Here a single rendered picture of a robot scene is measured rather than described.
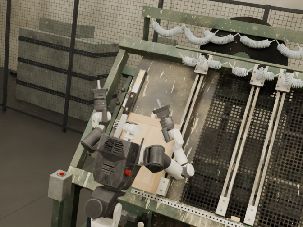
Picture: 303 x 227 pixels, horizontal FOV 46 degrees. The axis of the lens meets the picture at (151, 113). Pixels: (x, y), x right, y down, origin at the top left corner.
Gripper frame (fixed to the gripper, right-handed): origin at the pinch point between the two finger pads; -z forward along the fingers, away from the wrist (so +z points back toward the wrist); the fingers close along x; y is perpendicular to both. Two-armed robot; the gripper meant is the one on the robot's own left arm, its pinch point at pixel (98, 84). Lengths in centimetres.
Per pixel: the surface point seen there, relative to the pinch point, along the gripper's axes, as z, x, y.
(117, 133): 41, 13, -27
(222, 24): -45, 116, -47
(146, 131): 40, 36, -20
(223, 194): 81, 77, 30
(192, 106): 23, 71, -9
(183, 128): 38, 62, -7
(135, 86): 5, 33, -40
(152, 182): 75, 33, 0
